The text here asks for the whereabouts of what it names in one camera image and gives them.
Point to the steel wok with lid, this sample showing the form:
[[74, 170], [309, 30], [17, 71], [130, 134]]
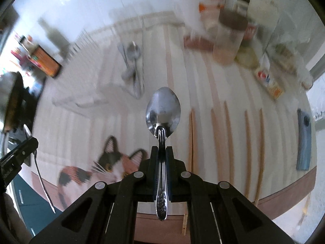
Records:
[[12, 90]]

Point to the brown sauce bottle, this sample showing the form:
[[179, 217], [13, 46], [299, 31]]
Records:
[[39, 57]]

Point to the clear plastic organizer tray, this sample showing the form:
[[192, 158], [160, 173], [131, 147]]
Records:
[[98, 78]]

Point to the clear plastic bag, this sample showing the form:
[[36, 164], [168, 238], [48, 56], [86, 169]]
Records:
[[292, 43]]

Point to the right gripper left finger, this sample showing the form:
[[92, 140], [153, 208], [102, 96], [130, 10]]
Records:
[[107, 214]]

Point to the small seasoning packet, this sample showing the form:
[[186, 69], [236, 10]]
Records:
[[268, 82]]

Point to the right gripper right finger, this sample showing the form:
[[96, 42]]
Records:
[[218, 213]]

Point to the brown lid spice jar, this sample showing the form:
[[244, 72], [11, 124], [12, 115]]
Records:
[[230, 33]]

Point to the blue smartphone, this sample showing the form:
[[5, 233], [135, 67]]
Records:
[[305, 139]]

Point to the white salt bag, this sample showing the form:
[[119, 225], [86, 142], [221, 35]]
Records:
[[201, 16]]

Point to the large steel spoon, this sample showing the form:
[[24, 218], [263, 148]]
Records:
[[162, 117]]

